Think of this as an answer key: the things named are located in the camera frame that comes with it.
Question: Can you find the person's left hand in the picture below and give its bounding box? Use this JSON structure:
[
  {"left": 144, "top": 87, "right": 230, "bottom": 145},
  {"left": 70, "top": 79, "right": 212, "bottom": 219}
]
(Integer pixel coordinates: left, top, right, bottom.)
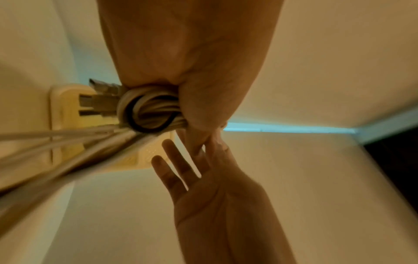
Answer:
[{"left": 96, "top": 0, "right": 284, "bottom": 133}]

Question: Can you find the person's right hand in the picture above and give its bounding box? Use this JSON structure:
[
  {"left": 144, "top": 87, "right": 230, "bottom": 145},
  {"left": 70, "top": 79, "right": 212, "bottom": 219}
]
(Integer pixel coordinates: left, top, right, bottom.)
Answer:
[{"left": 151, "top": 126, "right": 273, "bottom": 233}]

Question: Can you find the white cable bundle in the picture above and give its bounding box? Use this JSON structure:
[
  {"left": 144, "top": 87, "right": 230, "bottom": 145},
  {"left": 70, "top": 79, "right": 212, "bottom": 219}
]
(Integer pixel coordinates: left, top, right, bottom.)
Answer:
[{"left": 0, "top": 86, "right": 188, "bottom": 239}]

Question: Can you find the person's right forearm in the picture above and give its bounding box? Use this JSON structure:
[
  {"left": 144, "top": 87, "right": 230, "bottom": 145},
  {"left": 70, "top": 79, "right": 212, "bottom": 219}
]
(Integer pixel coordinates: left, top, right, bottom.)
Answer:
[{"left": 176, "top": 204, "right": 298, "bottom": 264}]

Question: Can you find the grey power plug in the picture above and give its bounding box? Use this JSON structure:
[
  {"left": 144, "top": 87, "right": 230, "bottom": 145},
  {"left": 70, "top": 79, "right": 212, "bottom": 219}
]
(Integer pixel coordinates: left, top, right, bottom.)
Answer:
[
  {"left": 78, "top": 94, "right": 120, "bottom": 117},
  {"left": 89, "top": 78, "right": 126, "bottom": 97}
]

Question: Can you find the black rubber band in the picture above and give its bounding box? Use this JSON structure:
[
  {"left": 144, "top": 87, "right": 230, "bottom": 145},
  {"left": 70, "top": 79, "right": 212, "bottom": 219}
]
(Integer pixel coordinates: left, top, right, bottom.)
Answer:
[{"left": 125, "top": 95, "right": 174, "bottom": 134}]

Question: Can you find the blue light strip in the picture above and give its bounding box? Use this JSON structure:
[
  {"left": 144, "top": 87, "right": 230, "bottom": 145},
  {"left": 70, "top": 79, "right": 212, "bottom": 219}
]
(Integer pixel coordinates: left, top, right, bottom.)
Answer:
[{"left": 225, "top": 122, "right": 357, "bottom": 135}]

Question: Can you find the cream wall socket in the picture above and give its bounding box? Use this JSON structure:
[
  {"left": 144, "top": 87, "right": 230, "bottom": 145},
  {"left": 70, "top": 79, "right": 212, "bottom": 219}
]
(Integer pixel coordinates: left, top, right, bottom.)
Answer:
[{"left": 49, "top": 84, "right": 177, "bottom": 171}]

